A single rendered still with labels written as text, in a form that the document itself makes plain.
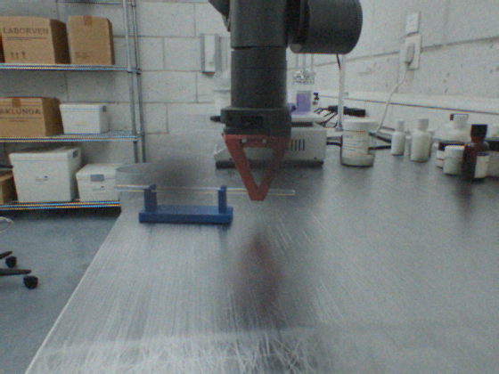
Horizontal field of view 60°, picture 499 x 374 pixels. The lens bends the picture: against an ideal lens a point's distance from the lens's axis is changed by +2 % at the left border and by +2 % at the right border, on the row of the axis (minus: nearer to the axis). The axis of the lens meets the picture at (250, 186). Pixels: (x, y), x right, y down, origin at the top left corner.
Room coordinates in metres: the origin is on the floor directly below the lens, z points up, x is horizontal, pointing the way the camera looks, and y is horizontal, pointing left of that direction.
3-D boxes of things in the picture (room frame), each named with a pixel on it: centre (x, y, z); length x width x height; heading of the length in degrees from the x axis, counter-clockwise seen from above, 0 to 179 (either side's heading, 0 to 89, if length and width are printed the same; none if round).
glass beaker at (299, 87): (0.79, -0.09, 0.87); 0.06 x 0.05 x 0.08; 172
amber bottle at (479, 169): (0.64, -0.34, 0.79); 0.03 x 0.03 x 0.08
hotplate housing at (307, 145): (0.80, -0.04, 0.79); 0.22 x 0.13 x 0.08; 93
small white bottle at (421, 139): (0.80, -0.32, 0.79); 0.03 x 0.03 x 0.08
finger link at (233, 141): (0.45, -0.01, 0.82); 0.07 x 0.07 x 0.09; 85
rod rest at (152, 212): (0.45, 0.07, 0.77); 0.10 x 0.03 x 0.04; 85
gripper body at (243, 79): (0.44, -0.01, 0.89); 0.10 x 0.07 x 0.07; 175
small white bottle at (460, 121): (0.77, -0.37, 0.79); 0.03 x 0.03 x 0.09
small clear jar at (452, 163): (0.68, -0.33, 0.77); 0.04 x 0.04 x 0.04
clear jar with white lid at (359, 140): (0.77, -0.20, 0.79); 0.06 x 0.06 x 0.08
